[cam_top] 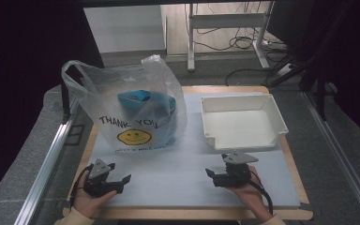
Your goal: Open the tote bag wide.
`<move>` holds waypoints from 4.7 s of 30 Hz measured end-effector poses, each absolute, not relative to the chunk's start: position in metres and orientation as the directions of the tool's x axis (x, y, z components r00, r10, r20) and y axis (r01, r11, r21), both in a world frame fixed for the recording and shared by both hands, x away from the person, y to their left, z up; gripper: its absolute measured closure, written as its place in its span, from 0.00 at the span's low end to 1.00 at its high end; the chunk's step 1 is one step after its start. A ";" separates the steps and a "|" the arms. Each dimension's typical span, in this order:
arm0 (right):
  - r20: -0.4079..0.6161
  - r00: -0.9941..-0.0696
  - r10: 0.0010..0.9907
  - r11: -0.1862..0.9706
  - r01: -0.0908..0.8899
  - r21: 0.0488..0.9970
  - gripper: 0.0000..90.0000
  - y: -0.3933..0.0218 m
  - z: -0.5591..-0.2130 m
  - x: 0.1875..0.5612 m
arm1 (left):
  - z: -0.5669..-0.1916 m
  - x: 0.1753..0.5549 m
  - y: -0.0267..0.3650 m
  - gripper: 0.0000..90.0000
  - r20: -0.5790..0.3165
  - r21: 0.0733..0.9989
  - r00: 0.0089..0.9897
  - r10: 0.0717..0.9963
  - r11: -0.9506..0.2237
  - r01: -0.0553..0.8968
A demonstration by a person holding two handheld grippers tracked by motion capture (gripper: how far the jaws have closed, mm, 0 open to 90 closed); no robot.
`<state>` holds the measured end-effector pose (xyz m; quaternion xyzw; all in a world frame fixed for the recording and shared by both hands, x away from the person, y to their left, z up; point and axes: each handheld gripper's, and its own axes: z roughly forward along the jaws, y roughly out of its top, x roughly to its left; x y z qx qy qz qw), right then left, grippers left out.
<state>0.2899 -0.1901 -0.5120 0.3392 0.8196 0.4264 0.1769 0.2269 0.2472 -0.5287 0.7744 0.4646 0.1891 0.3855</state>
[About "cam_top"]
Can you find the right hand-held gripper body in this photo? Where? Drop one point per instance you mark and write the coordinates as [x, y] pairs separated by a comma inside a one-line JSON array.
[[237, 175]]

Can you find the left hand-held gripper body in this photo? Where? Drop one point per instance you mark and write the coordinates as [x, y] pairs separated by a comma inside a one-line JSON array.
[[101, 184]]

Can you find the blue stand-up food pouch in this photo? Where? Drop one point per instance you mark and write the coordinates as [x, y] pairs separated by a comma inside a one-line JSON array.
[[137, 103]]

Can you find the clear smiley plastic bag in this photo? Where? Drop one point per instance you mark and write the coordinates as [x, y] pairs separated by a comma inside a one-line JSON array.
[[106, 93]]

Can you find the person's left hand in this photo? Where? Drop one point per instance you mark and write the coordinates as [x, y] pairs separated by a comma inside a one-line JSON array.
[[89, 203]]

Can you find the person's right hand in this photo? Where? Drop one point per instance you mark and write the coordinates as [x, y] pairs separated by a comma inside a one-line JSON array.
[[253, 195]]

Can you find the white plastic tray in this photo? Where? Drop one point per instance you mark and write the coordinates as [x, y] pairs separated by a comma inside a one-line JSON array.
[[240, 126]]

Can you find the pale blue foam mat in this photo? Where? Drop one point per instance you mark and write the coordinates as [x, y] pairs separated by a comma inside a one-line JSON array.
[[175, 178]]

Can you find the black tripod stand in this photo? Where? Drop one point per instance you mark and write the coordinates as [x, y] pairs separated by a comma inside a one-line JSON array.
[[65, 100]]

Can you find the black metal stand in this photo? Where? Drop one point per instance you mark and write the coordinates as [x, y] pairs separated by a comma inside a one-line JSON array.
[[320, 93]]

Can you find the white panel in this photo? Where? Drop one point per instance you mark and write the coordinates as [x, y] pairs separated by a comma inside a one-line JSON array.
[[125, 28]]

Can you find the black curtain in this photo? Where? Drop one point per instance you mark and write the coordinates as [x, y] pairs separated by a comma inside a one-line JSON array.
[[356, 62], [18, 62]]

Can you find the aluminium rail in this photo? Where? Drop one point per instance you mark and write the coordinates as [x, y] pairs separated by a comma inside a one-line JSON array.
[[340, 156], [47, 165]]

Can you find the white metal desk frame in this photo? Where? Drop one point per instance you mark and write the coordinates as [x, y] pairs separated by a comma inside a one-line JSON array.
[[228, 21]]

